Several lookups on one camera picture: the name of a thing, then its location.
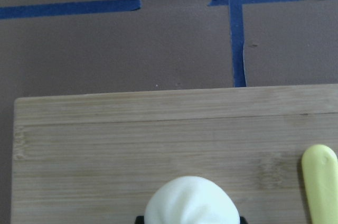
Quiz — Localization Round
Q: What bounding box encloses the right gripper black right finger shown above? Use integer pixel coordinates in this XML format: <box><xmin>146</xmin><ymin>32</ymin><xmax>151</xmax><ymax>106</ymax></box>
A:
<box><xmin>240</xmin><ymin>216</ymin><xmax>247</xmax><ymax>224</ymax></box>

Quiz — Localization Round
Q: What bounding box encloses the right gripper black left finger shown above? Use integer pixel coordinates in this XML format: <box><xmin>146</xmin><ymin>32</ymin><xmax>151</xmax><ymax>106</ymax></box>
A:
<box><xmin>135</xmin><ymin>216</ymin><xmax>145</xmax><ymax>224</ymax></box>

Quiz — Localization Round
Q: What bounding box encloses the white steamed bun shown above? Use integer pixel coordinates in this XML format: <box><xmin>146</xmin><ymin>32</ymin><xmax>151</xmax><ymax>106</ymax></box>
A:
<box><xmin>144</xmin><ymin>176</ymin><xmax>240</xmax><ymax>223</ymax></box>

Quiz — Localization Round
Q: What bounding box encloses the wooden cutting board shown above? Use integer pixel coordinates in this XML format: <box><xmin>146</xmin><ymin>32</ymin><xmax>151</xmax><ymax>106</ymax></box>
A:
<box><xmin>11</xmin><ymin>84</ymin><xmax>337</xmax><ymax>223</ymax></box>

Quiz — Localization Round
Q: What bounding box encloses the yellow plastic knife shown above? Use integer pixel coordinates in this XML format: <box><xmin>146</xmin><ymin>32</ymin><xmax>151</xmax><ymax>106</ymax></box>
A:
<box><xmin>302</xmin><ymin>144</ymin><xmax>337</xmax><ymax>224</ymax></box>

